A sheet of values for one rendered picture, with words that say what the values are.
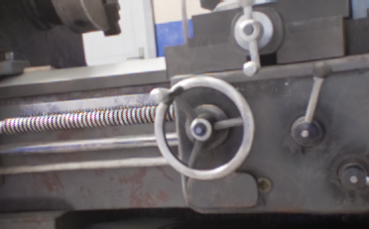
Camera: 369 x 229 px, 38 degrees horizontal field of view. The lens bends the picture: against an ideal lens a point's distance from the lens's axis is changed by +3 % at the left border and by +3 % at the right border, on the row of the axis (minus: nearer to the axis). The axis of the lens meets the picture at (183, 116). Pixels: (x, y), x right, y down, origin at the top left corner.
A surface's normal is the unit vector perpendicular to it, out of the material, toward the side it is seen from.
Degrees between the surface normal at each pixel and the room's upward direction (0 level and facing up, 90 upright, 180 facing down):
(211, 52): 90
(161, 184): 90
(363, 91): 90
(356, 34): 90
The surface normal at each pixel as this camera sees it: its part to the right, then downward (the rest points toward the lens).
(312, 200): -0.33, 0.10
